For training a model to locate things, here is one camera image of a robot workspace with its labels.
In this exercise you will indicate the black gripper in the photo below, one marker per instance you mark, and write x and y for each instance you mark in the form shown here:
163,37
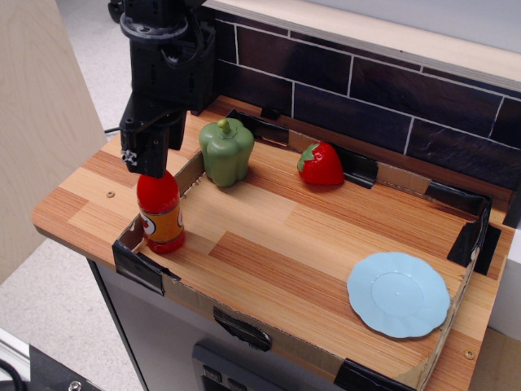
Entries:
171,70

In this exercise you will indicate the red hot sauce bottle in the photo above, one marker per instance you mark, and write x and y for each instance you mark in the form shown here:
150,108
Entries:
160,212

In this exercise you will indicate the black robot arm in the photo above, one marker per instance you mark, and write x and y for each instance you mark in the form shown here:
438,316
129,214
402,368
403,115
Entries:
161,13

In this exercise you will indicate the cardboard fence with black tape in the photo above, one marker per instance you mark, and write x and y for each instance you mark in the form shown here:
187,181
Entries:
268,259

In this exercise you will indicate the green toy bell pepper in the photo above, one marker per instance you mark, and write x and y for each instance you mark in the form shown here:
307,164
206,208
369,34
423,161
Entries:
226,146

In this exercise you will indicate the light wooden board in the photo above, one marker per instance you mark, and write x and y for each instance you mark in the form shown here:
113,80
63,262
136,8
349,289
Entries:
49,125

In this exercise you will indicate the black caster wheel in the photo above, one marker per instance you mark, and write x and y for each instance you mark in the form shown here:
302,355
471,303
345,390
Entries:
116,6

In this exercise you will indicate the red toy strawberry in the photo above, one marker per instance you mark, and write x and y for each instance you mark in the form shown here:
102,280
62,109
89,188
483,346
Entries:
320,164

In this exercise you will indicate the grey cabinet under table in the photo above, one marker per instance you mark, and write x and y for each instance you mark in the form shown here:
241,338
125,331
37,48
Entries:
174,348

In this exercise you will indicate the light blue plastic plate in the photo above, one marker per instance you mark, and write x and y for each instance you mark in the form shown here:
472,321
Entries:
398,295

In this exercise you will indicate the dark tile backsplash panel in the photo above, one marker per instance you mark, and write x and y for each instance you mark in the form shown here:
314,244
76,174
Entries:
462,126

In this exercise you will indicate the black equipment with cable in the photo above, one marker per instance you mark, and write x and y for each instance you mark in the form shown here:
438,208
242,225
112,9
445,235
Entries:
31,369

